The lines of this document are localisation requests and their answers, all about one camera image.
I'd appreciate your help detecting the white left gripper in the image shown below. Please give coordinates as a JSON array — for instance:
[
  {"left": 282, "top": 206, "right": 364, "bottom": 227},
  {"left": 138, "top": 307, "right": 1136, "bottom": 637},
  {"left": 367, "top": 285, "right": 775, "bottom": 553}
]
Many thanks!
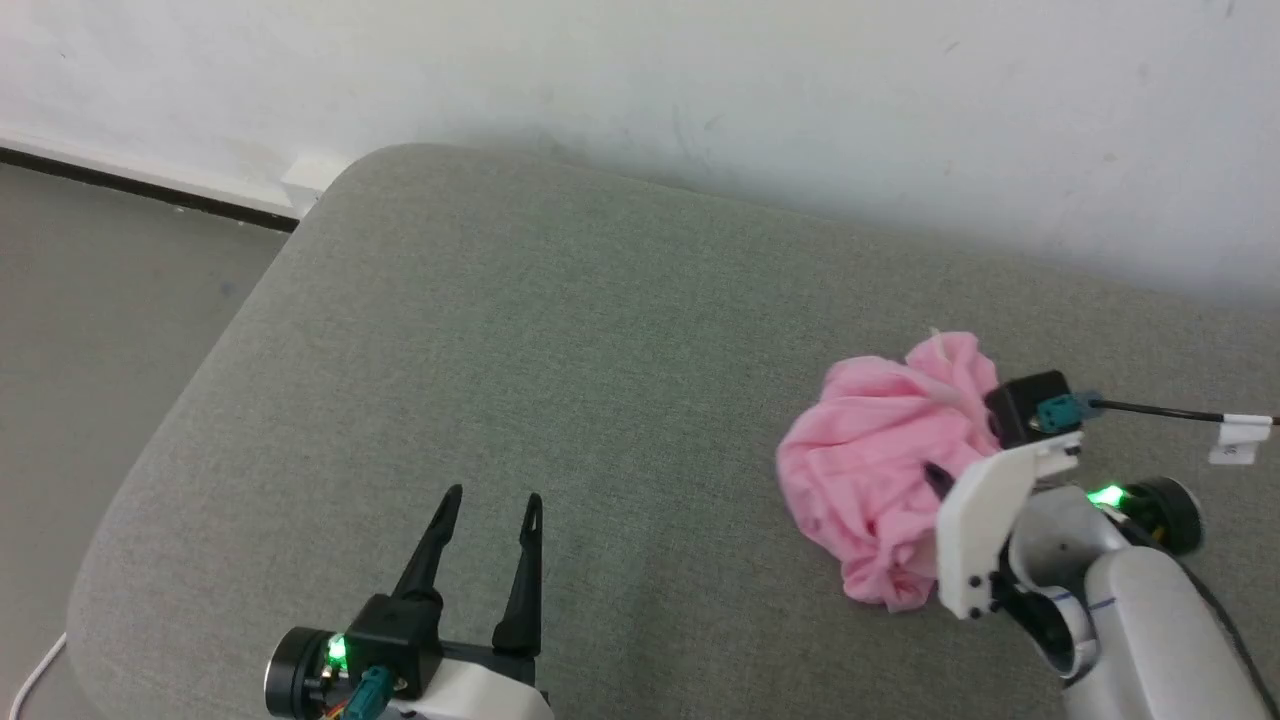
[{"left": 385, "top": 484, "right": 557, "bottom": 720}]

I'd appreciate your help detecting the black skirting strip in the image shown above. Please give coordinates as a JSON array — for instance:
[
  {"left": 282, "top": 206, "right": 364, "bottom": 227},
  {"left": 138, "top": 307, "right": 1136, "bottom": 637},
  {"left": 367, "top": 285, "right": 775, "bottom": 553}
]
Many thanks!
[{"left": 0, "top": 145, "right": 301, "bottom": 234}]

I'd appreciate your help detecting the pink garment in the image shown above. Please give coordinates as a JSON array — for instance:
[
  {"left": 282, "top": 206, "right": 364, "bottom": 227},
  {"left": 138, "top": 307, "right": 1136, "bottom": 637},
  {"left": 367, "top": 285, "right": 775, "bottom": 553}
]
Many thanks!
[{"left": 776, "top": 329, "right": 1005, "bottom": 613}]

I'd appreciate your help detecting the white floor cable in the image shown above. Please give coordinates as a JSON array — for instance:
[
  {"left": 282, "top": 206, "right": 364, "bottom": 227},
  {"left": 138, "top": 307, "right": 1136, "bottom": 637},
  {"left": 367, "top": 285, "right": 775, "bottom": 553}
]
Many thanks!
[{"left": 8, "top": 631, "right": 70, "bottom": 720}]

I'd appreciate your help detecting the left camera cable teal plug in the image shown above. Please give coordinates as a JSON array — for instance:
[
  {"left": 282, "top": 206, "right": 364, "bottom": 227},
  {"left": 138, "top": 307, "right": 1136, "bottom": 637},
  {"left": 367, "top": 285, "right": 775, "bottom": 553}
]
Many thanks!
[{"left": 340, "top": 667, "right": 393, "bottom": 720}]

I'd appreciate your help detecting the camera cable teal plug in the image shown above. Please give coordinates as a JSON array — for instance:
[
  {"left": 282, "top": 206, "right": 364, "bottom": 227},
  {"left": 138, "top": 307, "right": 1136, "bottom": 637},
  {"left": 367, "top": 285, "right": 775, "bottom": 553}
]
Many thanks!
[
  {"left": 340, "top": 667, "right": 393, "bottom": 720},
  {"left": 1036, "top": 391, "right": 1280, "bottom": 433}
]

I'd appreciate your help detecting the white cable label tag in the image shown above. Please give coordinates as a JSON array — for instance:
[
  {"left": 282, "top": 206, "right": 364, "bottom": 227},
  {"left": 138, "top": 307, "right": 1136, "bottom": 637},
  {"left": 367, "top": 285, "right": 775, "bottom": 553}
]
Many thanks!
[{"left": 1208, "top": 411, "right": 1276, "bottom": 467}]

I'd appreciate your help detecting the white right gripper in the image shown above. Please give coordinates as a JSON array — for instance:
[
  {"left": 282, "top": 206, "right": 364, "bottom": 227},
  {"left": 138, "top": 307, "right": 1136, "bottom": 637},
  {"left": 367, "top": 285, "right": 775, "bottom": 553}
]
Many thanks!
[{"left": 922, "top": 432, "right": 1085, "bottom": 621}]

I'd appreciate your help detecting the right camera cable teal plug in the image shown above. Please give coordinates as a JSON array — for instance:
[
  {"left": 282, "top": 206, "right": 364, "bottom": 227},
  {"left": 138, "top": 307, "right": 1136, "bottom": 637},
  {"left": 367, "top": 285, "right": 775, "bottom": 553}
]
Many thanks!
[{"left": 1036, "top": 391, "right": 1280, "bottom": 433}]

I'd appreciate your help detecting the white wall box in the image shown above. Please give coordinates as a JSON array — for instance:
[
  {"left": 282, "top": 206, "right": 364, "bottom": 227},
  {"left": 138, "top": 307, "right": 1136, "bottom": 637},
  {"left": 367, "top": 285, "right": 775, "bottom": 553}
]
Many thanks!
[{"left": 281, "top": 152, "right": 353, "bottom": 217}]

